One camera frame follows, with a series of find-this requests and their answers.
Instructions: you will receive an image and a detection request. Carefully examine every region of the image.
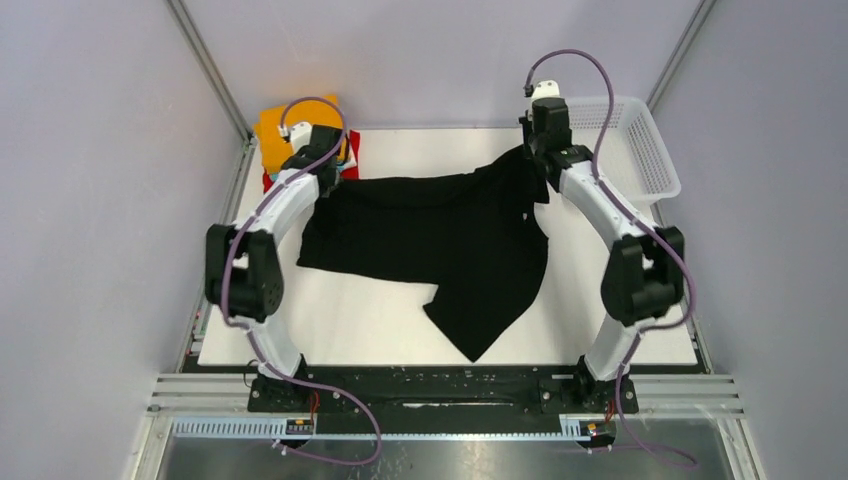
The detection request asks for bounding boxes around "black t shirt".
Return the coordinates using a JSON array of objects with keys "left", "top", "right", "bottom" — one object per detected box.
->
[{"left": 297, "top": 147, "right": 549, "bottom": 361}]

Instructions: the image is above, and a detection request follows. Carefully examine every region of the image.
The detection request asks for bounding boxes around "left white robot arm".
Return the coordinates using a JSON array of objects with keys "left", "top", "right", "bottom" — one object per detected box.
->
[{"left": 204, "top": 122, "right": 346, "bottom": 411}]

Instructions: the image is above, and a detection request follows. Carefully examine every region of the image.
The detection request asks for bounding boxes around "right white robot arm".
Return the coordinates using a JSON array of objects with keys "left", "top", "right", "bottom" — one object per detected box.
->
[{"left": 520, "top": 96, "right": 684, "bottom": 412}]

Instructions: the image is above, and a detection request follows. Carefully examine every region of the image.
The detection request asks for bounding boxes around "red folded t shirt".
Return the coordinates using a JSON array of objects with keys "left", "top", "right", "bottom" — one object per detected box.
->
[{"left": 262, "top": 130, "right": 361, "bottom": 193}]

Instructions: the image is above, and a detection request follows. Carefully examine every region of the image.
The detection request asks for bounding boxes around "orange folded t shirt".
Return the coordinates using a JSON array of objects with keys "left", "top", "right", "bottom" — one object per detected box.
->
[{"left": 254, "top": 101, "right": 342, "bottom": 176}]

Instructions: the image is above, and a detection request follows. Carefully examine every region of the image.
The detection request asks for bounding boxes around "white plastic basket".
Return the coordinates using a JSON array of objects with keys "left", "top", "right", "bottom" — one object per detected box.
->
[{"left": 566, "top": 97, "right": 681, "bottom": 205}]

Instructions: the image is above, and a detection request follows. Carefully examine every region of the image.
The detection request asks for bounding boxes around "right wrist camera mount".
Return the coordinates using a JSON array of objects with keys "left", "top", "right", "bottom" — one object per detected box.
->
[{"left": 524, "top": 80, "right": 562, "bottom": 102}]

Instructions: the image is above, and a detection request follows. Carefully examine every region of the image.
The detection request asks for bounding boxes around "aluminium frame rail right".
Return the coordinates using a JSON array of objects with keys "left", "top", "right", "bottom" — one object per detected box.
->
[{"left": 646, "top": 0, "right": 719, "bottom": 112}]

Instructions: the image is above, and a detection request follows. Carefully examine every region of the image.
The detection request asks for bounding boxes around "aluminium frame rail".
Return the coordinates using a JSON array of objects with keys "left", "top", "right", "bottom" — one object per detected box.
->
[
  {"left": 165, "top": 0, "right": 256, "bottom": 372},
  {"left": 646, "top": 0, "right": 719, "bottom": 112}
]

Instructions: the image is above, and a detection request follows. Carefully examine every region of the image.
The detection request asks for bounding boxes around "aluminium frame rail left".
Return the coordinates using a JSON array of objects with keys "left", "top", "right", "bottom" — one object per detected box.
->
[{"left": 165, "top": 0, "right": 256, "bottom": 372}]

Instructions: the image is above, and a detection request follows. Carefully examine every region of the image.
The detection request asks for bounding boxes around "slotted cable duct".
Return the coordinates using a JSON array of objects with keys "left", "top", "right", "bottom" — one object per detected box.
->
[{"left": 172, "top": 412, "right": 616, "bottom": 442}]

